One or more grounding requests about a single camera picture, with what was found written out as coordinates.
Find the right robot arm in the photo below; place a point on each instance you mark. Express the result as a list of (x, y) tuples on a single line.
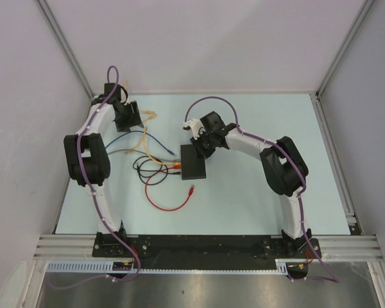
[(284, 168)]

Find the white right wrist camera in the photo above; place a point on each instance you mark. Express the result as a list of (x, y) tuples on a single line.
[(195, 126)]

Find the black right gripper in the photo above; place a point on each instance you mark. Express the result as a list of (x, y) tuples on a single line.
[(197, 145)]

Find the aluminium front frame rail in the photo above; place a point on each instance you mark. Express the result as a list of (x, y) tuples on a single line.
[(335, 248)]

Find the slotted cable duct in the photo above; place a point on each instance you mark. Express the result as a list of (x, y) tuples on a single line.
[(115, 267)]

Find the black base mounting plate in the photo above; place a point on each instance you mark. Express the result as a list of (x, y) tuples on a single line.
[(205, 252)]

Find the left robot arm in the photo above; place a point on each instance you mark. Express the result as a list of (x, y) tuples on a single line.
[(86, 155)]

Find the black network switch box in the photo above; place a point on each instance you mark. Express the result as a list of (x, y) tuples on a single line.
[(192, 165)]

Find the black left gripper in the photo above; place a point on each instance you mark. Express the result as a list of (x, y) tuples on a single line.
[(134, 119)]

